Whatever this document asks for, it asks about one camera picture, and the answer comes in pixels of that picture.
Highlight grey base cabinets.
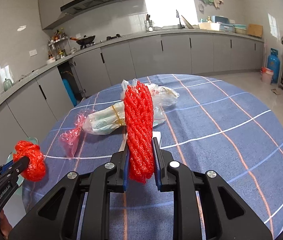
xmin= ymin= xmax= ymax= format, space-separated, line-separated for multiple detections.
xmin=0 ymin=30 xmax=264 ymax=164

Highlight black range hood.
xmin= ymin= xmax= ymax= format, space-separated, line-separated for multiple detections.
xmin=60 ymin=0 xmax=120 ymax=16

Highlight red plastic bag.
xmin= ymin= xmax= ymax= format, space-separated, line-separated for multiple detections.
xmin=13 ymin=140 xmax=46 ymax=182

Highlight pink transparent plastic bag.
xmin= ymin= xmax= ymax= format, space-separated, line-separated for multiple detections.
xmin=60 ymin=109 xmax=96 ymax=158

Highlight red foam fruit net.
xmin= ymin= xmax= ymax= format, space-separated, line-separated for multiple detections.
xmin=124 ymin=81 xmax=154 ymax=184

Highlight white paper box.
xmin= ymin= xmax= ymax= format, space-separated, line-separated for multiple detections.
xmin=119 ymin=131 xmax=161 ymax=151

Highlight white green package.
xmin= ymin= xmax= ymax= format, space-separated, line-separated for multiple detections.
xmin=82 ymin=101 xmax=167 ymax=136

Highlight blue plaid tablecloth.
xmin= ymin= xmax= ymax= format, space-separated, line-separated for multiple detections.
xmin=22 ymin=74 xmax=283 ymax=239

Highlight green kettle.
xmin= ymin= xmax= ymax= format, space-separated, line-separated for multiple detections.
xmin=3 ymin=79 xmax=13 ymax=92

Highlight blue gas cylinder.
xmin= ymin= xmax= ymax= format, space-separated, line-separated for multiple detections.
xmin=267 ymin=48 xmax=280 ymax=83

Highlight pink bucket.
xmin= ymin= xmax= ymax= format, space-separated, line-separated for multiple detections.
xmin=261 ymin=67 xmax=274 ymax=85

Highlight wooden cutting board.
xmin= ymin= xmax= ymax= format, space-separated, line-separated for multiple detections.
xmin=247 ymin=23 xmax=263 ymax=38

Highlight spice rack with bottles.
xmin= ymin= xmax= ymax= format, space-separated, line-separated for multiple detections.
xmin=48 ymin=28 xmax=71 ymax=60

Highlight kitchen faucet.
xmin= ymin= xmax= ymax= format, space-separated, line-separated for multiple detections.
xmin=176 ymin=10 xmax=183 ymax=29

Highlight white bowl on counter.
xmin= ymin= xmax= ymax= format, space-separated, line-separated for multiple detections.
xmin=46 ymin=57 xmax=56 ymax=64

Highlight black wok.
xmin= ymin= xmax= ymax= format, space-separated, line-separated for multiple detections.
xmin=70 ymin=35 xmax=95 ymax=46

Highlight blue dish box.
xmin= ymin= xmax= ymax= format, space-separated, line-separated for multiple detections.
xmin=211 ymin=16 xmax=235 ymax=32

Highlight teal trash bin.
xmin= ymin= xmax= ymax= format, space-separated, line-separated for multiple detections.
xmin=6 ymin=136 xmax=39 ymax=198

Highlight clear plastic bag with food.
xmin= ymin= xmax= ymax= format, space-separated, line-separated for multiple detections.
xmin=121 ymin=79 xmax=179 ymax=106

